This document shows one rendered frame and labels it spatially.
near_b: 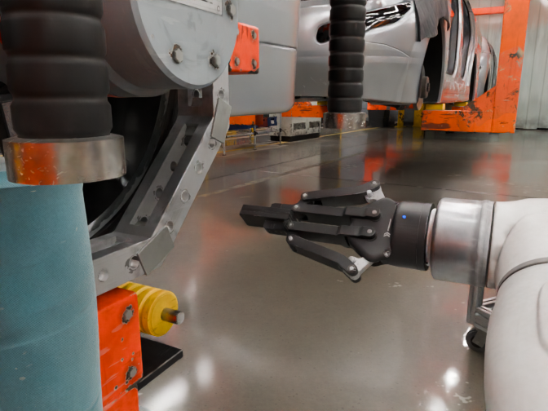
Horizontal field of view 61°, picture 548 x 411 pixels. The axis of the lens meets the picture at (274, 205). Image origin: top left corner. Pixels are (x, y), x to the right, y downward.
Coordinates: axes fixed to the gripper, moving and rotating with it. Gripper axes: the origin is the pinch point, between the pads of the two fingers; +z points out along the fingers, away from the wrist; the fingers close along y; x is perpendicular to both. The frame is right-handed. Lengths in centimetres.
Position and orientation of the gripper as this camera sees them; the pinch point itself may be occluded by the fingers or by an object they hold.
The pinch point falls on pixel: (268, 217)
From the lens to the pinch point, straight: 59.5
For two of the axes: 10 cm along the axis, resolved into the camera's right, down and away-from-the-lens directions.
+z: -8.9, -0.9, 4.5
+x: -3.3, -5.5, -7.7
